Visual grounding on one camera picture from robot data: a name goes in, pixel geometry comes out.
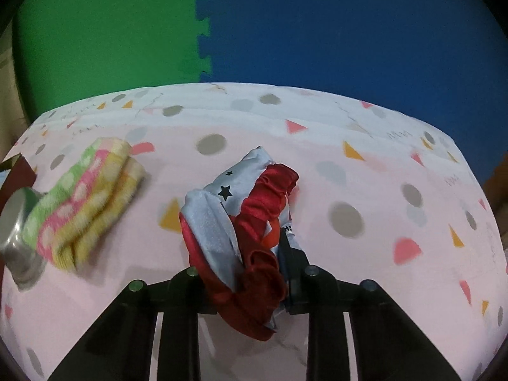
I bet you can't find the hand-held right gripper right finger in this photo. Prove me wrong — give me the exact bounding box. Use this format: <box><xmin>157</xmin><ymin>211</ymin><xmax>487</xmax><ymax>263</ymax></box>
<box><xmin>278</xmin><ymin>232</ymin><xmax>463</xmax><ymax>381</ymax></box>

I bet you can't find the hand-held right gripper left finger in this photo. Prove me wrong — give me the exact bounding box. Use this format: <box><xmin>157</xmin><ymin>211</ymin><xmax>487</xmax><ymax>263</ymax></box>
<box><xmin>48</xmin><ymin>267</ymin><xmax>217</xmax><ymax>381</ymax></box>

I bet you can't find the red and white satin scrunchie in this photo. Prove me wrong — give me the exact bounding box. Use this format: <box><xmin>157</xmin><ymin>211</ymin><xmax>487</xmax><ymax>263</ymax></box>
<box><xmin>178</xmin><ymin>147</ymin><xmax>300</xmax><ymax>342</ymax></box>

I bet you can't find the red tin box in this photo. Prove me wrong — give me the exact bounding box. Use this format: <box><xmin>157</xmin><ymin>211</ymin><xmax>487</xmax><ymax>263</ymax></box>
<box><xmin>0</xmin><ymin>155</ymin><xmax>37</xmax><ymax>209</ymax></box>

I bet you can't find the pastel striped fluffy sock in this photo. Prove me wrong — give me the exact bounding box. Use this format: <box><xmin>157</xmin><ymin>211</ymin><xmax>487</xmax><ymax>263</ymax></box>
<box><xmin>22</xmin><ymin>137</ymin><xmax>146</xmax><ymax>274</ymax></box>

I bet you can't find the steel bowl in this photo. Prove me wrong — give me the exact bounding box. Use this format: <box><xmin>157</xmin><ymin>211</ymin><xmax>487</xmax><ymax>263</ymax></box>
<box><xmin>0</xmin><ymin>188</ymin><xmax>47</xmax><ymax>291</ymax></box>

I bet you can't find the brown wooden door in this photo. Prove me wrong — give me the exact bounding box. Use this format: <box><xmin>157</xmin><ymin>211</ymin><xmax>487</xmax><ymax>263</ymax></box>
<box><xmin>482</xmin><ymin>167</ymin><xmax>508</xmax><ymax>249</ymax></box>

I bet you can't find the blue foam mat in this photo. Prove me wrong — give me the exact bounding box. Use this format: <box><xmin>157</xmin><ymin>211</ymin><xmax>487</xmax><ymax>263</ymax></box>
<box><xmin>194</xmin><ymin>0</ymin><xmax>508</xmax><ymax>185</ymax></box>

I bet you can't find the green foam mat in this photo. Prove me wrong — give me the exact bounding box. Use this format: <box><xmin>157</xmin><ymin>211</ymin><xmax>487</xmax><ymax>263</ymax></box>
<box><xmin>12</xmin><ymin>0</ymin><xmax>215</xmax><ymax>122</ymax></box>

